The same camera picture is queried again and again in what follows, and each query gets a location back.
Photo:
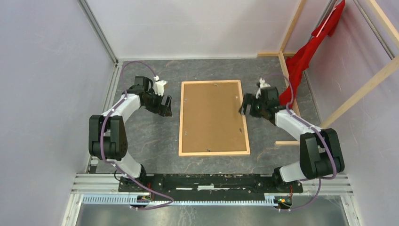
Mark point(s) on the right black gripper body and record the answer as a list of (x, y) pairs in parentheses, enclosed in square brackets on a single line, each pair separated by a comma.
[(257, 107)]

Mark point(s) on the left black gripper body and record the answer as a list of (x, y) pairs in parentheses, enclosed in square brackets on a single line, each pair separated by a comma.
[(154, 103)]

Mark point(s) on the brown backing board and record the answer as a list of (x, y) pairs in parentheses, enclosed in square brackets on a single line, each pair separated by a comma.
[(212, 117)]

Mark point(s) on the wooden picture frame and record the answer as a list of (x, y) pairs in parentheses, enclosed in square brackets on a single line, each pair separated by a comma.
[(246, 124)]

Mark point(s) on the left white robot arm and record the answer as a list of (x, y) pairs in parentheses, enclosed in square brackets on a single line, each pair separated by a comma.
[(107, 138)]

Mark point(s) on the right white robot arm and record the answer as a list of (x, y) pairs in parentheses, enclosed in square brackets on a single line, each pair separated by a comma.
[(320, 153)]

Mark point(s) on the red cloth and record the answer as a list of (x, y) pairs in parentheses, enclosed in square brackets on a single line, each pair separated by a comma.
[(300, 61)]

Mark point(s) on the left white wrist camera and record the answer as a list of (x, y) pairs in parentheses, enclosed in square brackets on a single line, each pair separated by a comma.
[(159, 86)]

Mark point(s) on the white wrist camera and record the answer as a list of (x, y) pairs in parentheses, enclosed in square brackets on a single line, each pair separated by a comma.
[(262, 84), (159, 86)]

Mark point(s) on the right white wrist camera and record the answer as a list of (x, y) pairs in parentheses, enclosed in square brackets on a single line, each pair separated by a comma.
[(262, 84)]

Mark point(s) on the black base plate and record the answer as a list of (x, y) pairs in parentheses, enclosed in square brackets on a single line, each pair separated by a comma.
[(210, 187)]

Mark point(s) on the aluminium rail base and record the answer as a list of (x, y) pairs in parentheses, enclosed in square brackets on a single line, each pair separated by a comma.
[(103, 189)]

